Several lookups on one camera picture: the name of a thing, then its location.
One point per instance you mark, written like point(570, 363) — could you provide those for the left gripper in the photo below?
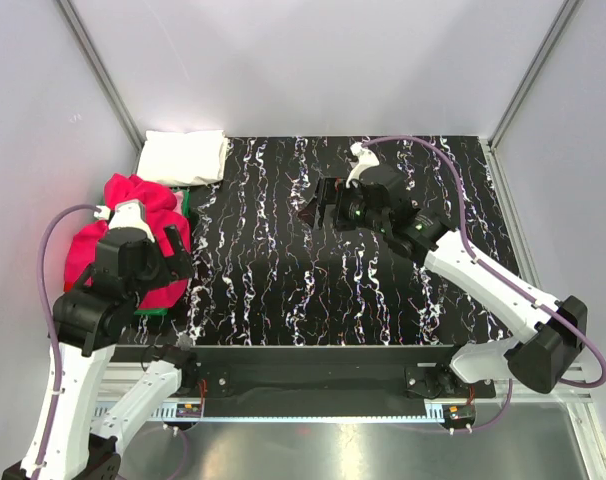
point(168, 255)

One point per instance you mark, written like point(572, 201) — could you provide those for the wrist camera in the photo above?
point(128, 214)
point(365, 159)

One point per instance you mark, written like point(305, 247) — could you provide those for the aluminium frame rail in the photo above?
point(513, 395)

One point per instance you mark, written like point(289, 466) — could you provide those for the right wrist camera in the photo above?
point(365, 159)

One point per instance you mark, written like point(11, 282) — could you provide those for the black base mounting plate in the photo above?
point(305, 383)

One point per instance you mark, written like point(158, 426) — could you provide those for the magenta t shirt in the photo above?
point(82, 252)

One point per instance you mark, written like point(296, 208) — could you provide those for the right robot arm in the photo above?
point(545, 331)

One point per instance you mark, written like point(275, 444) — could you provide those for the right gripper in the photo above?
point(328, 203)

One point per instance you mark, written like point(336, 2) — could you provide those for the folded white t shirt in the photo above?
point(188, 159)

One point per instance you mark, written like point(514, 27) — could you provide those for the green plastic basket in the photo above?
point(162, 209)

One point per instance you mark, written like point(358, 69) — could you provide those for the light pink t shirt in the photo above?
point(180, 197)

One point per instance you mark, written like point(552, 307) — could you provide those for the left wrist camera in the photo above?
point(128, 214)

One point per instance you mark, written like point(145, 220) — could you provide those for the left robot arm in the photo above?
point(85, 325)

